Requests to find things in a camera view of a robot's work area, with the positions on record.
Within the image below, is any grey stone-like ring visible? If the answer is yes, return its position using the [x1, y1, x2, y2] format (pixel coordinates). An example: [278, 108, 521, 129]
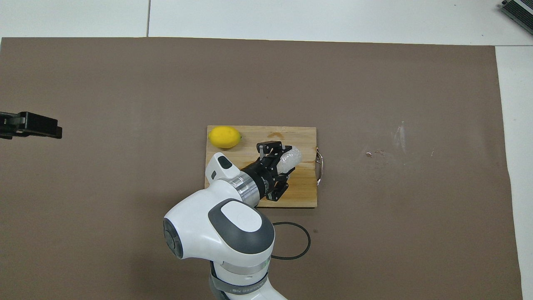
[277, 146, 303, 175]

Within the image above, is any grey ribbed metal device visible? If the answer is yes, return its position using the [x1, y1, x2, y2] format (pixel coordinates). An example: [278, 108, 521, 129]
[500, 0, 533, 25]

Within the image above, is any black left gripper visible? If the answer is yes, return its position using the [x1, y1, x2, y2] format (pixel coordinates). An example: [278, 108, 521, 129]
[0, 112, 63, 139]

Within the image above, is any brown paper table mat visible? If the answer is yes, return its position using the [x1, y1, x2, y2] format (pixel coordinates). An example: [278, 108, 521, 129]
[0, 37, 523, 300]

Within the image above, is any yellow lemon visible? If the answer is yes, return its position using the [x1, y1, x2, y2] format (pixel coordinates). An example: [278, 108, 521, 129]
[209, 126, 242, 149]

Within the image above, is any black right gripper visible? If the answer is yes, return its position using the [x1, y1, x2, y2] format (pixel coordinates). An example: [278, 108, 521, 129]
[242, 142, 292, 202]

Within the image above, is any wooden cutting board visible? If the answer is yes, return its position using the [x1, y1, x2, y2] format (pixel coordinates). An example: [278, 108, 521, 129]
[204, 126, 324, 208]

